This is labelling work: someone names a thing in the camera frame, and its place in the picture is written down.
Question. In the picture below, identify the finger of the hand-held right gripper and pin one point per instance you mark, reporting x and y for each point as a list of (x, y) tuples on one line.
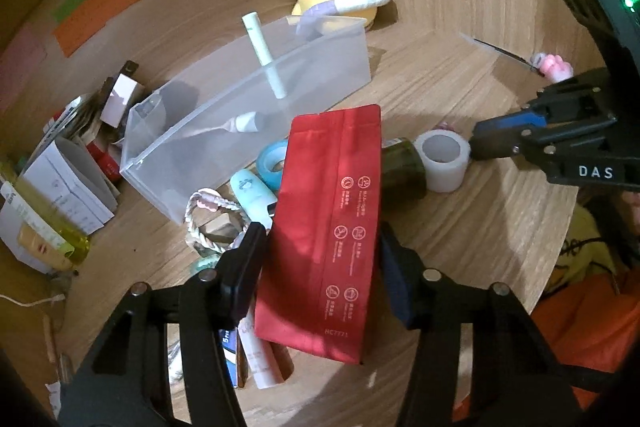
[(495, 142), (520, 119)]

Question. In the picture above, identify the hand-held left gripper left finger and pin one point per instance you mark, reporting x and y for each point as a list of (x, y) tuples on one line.
[(245, 267)]

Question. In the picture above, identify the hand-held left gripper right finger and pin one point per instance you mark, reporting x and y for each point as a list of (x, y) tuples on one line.
[(395, 277)]

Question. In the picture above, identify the white tape roll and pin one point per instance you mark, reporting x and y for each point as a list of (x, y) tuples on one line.
[(445, 172)]

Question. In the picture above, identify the blue box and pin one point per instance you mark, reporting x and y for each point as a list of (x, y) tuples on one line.
[(231, 357)]

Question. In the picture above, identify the pink white tube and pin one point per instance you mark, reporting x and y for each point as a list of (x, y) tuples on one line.
[(260, 357)]

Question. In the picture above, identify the dark green jar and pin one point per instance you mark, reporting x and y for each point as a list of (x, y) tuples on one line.
[(402, 169)]

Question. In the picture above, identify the red foil pouch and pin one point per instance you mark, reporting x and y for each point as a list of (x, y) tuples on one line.
[(325, 207)]

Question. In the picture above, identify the clear plastic storage bin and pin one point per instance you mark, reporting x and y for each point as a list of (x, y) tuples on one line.
[(200, 142)]

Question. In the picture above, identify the mint green round object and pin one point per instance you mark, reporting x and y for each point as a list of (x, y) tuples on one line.
[(205, 263)]

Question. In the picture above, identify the small beige eraser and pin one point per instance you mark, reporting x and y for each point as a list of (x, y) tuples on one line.
[(220, 227)]

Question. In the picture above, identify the black pen with pink topper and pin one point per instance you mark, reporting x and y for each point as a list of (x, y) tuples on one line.
[(552, 67)]

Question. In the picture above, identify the mint green small bottle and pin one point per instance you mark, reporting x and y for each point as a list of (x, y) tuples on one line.
[(250, 194)]

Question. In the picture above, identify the blue tape roll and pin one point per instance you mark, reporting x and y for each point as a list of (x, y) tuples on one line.
[(267, 167)]

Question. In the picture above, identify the yellow printed clothing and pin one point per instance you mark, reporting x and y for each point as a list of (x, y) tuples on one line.
[(585, 237)]

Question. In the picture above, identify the cream white tube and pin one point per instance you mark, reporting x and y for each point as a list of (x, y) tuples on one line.
[(247, 123)]

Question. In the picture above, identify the yellow green spray bottle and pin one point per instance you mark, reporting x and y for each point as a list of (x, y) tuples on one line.
[(70, 239)]

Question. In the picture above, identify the red box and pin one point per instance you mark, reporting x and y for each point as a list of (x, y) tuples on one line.
[(102, 159)]

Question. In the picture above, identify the white folded carton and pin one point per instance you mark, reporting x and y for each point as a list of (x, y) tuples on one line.
[(65, 187)]

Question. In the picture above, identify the orange clothing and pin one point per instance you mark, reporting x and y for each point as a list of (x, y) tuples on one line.
[(590, 332)]

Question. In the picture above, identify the pinkish white box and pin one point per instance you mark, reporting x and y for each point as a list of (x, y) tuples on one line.
[(120, 99)]

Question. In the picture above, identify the white stick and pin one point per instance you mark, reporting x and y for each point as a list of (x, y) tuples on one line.
[(260, 47)]

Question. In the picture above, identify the silver foil packets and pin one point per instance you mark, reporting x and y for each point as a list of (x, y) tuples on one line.
[(75, 117)]

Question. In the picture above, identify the orange paper note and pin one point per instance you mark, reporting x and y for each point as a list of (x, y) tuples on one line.
[(110, 7)]

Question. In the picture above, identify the pink paper note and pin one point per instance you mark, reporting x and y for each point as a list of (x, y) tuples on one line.
[(20, 62)]

